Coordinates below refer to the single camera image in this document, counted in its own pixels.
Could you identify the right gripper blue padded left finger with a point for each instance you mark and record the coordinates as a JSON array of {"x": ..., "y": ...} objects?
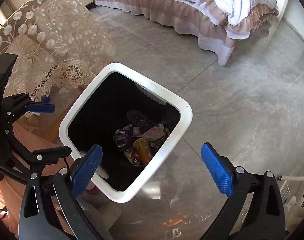
[{"x": 49, "y": 208}]

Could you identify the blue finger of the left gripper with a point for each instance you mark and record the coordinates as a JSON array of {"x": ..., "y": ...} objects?
[{"x": 37, "y": 107}]

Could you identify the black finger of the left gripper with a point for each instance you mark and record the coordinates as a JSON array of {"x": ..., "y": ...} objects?
[{"x": 52, "y": 155}]

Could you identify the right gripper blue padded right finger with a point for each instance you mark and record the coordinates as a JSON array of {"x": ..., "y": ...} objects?
[{"x": 265, "y": 218}]

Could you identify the orange yellow snack canister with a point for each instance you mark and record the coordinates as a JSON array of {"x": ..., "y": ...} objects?
[{"x": 142, "y": 146}]

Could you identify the white rimmed trash bin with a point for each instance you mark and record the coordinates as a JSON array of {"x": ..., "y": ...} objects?
[{"x": 118, "y": 107}]

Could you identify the embroidered beige tablecloth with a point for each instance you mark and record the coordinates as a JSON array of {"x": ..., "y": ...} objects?
[{"x": 57, "y": 43}]

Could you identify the bed with blue quilt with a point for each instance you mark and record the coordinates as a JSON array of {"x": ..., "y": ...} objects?
[{"x": 217, "y": 24}]

